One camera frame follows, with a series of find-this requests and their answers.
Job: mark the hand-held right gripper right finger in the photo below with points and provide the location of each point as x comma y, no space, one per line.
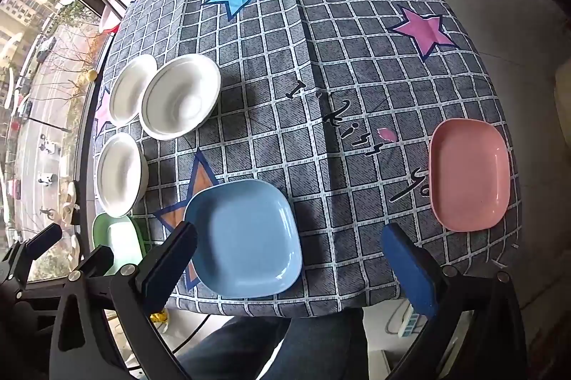
412,273

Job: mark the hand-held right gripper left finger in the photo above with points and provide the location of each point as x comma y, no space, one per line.
171,268

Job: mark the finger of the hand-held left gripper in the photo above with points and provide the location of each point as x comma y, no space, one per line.
44,236

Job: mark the white bowl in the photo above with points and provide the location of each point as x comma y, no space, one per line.
180,99

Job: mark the white power strip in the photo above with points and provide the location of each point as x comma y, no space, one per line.
410,320

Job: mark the yellow crumpled item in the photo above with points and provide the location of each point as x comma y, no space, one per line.
158,317

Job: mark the green plate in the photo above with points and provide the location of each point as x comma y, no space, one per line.
120,239

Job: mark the blue square plate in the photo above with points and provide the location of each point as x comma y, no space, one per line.
245,237

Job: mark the white plate lower left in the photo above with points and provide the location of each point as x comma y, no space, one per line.
118,175

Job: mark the white plate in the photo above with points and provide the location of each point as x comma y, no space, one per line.
118,175
128,91

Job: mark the pink rectangular plate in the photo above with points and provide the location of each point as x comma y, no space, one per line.
468,175

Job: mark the white plate upper left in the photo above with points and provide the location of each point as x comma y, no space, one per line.
128,91

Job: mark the checked star print tablecloth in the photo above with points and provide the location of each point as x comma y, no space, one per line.
312,50

